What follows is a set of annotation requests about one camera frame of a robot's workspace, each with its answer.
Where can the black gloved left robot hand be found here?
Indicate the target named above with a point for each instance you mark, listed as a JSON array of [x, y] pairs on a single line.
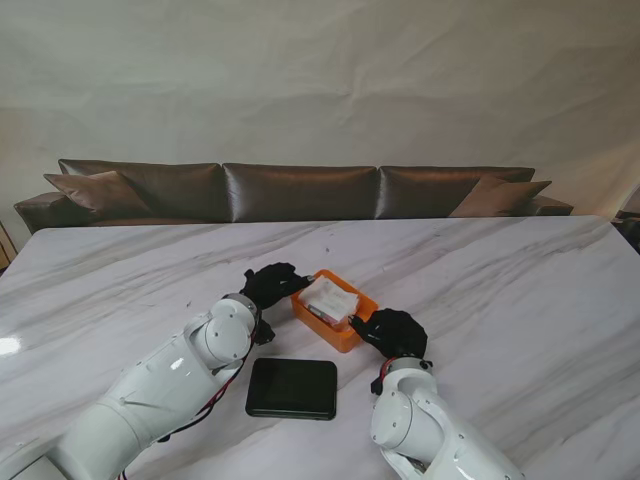
[[272, 287]]

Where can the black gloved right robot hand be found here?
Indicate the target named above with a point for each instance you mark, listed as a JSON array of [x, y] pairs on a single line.
[[395, 332]]

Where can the white green tissue pack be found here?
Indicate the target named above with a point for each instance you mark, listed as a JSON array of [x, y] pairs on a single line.
[[330, 300]]

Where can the orange tissue box cover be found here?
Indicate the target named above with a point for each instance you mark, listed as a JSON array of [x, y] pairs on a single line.
[[320, 325]]

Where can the black tissue box base plate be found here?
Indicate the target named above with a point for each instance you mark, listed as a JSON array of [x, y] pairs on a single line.
[[292, 390]]

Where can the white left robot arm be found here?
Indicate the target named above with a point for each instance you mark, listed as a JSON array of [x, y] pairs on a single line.
[[165, 380]]

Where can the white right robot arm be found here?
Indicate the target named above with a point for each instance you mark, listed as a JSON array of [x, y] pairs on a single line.
[[425, 425]]

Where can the brown sofa back cushion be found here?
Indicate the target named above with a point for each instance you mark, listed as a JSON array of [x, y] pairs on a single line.
[[300, 192], [425, 192], [175, 190]]

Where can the brown throw pillow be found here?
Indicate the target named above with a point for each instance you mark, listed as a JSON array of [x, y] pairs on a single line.
[[500, 197], [95, 192]]

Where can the brown leather sofa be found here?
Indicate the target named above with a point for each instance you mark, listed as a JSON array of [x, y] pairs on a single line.
[[45, 212]]

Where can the dark furniture piece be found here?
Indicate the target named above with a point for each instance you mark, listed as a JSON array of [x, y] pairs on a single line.
[[629, 227]]

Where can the wooden furniture piece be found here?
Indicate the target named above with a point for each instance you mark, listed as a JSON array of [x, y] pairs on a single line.
[[4, 245]]

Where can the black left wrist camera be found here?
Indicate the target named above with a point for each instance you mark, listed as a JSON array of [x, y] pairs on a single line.
[[265, 334]]

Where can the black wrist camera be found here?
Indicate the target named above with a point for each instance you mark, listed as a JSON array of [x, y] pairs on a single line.
[[376, 386], [265, 334]]

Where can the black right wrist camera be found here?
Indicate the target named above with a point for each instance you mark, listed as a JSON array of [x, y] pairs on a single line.
[[376, 386]]

